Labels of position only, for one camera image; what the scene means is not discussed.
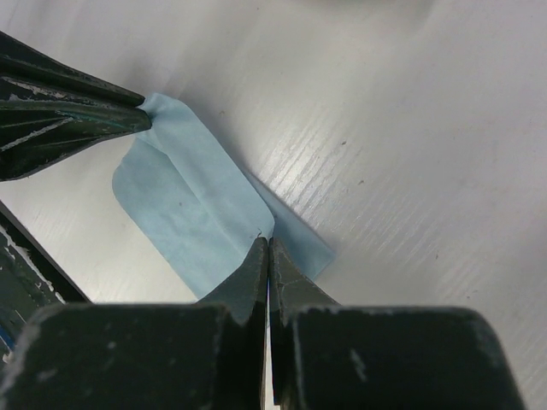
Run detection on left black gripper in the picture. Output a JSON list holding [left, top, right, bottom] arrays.
[[1, 205, 90, 363]]

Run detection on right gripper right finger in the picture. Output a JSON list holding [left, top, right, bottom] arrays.
[[268, 239, 525, 409]]

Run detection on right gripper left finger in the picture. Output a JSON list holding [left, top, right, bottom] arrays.
[[1, 238, 268, 409]]

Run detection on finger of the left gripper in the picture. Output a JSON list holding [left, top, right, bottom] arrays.
[[0, 29, 146, 112], [1, 103, 151, 181]]

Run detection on light blue cleaning cloth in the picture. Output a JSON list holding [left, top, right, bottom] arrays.
[[112, 93, 335, 298]]

